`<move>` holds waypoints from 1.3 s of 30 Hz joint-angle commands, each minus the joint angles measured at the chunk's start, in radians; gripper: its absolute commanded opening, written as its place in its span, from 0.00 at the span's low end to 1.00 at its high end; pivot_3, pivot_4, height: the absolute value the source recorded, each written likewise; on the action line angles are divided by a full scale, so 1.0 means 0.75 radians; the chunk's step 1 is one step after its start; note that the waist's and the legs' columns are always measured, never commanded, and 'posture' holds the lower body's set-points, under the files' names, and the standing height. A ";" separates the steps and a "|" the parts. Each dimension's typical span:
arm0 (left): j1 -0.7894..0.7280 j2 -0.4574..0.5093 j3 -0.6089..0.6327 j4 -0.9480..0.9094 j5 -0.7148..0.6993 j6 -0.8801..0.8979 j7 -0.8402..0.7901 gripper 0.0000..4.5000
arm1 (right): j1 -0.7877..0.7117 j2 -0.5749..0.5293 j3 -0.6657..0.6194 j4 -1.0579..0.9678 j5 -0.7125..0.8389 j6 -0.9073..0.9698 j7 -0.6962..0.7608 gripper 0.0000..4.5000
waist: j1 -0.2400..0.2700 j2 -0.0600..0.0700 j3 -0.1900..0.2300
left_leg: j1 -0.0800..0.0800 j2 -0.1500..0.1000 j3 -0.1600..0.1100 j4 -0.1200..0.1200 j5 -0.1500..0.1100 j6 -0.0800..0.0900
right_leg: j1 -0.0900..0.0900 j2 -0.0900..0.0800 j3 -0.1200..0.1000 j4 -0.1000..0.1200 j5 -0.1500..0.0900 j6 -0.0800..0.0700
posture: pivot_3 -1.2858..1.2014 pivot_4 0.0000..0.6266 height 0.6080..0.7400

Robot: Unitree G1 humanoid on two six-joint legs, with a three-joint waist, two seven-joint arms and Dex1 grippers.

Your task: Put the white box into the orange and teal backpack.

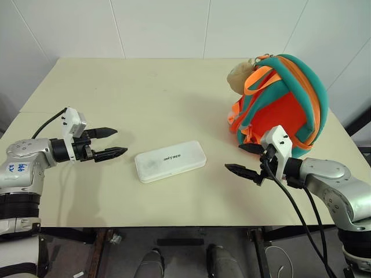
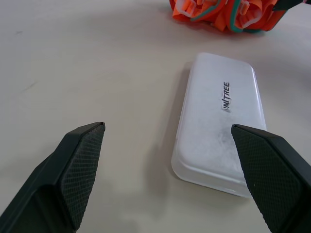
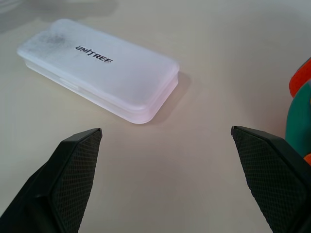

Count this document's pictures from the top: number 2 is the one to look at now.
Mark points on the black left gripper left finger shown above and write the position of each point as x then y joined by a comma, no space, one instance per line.
73,174

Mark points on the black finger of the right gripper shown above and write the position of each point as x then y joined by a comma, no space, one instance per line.
288,4

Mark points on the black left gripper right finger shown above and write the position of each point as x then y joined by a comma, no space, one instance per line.
269,170

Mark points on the orange and green bundle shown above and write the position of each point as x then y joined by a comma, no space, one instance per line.
226,14

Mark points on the white plastic case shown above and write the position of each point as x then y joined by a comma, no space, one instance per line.
213,126

